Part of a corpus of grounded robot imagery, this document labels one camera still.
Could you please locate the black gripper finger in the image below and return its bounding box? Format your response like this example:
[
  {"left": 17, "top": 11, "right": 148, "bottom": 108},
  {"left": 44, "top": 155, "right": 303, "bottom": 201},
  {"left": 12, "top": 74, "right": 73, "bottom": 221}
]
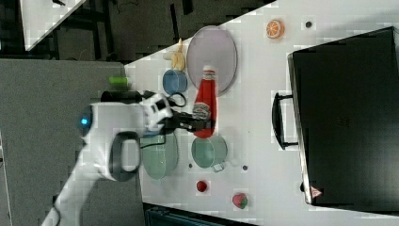
[{"left": 196, "top": 121, "right": 215, "bottom": 131}]

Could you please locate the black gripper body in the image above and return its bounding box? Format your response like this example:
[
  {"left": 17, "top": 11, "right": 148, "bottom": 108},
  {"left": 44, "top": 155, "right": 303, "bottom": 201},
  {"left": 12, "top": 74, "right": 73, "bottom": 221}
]
[{"left": 164, "top": 111, "right": 201, "bottom": 132}]

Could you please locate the red plush ketchup bottle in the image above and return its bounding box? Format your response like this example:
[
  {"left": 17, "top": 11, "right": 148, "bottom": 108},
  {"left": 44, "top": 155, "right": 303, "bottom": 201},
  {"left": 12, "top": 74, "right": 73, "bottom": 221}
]
[{"left": 192, "top": 65, "right": 217, "bottom": 138}]

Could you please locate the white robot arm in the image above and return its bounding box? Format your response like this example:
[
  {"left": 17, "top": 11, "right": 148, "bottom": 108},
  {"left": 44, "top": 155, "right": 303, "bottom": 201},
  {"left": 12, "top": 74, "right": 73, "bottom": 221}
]
[{"left": 40, "top": 90, "right": 215, "bottom": 226}]

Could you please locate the grey oval plate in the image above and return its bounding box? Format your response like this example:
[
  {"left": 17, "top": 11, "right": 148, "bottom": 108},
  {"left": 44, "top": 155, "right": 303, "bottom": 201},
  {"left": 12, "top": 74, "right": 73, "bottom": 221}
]
[{"left": 186, "top": 25, "right": 237, "bottom": 96}]

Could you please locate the green mug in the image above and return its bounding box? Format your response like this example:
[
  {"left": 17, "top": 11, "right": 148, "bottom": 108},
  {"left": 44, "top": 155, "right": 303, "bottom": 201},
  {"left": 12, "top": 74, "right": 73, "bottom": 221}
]
[{"left": 191, "top": 136, "right": 228, "bottom": 173}]

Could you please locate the blue cup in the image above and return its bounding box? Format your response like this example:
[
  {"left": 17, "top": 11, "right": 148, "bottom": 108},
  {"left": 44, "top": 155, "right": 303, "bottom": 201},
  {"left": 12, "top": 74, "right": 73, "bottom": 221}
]
[{"left": 163, "top": 70, "right": 187, "bottom": 95}]

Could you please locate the green oval basket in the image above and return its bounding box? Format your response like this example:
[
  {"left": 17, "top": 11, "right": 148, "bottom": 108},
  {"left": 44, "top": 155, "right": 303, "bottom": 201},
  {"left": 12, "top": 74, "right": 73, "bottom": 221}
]
[{"left": 141, "top": 134, "right": 179, "bottom": 180}]

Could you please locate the yellow plush banana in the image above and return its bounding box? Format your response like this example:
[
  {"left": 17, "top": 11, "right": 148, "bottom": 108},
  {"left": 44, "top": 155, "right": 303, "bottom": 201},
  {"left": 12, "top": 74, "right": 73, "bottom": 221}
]
[{"left": 163, "top": 39, "right": 185, "bottom": 72}]

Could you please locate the small red tomato toy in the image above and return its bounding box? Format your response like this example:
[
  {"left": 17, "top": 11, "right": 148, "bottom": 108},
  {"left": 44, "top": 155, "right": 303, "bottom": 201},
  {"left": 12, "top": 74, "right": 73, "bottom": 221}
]
[{"left": 197, "top": 181, "right": 208, "bottom": 192}]

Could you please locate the green cylinder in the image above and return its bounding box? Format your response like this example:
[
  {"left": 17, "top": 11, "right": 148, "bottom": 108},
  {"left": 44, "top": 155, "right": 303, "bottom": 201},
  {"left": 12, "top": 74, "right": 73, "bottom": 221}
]
[{"left": 108, "top": 77, "right": 128, "bottom": 85}]

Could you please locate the plush strawberry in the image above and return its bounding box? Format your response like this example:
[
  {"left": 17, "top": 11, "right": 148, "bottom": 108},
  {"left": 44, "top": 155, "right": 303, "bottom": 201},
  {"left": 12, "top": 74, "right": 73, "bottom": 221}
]
[{"left": 231, "top": 193, "right": 248, "bottom": 209}]

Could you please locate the dark teal crate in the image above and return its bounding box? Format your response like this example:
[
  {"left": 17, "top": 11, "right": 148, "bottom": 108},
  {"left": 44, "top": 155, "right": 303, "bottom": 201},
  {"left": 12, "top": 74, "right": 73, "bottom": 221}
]
[{"left": 145, "top": 207, "right": 236, "bottom": 226}]

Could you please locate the orange slice toy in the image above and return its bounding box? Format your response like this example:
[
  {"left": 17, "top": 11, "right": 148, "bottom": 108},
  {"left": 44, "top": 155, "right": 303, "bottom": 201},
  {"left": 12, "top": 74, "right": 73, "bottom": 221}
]
[{"left": 266, "top": 20, "right": 285, "bottom": 39}]

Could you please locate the black oven box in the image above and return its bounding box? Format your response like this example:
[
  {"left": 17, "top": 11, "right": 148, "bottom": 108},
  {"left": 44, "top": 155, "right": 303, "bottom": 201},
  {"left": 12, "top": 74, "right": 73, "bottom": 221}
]
[{"left": 288, "top": 26, "right": 399, "bottom": 216}]

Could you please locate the white side table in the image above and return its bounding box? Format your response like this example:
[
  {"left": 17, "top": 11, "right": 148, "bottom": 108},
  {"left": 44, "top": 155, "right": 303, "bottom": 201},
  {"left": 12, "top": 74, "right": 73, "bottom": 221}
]
[{"left": 19, "top": 0, "right": 87, "bottom": 51}]

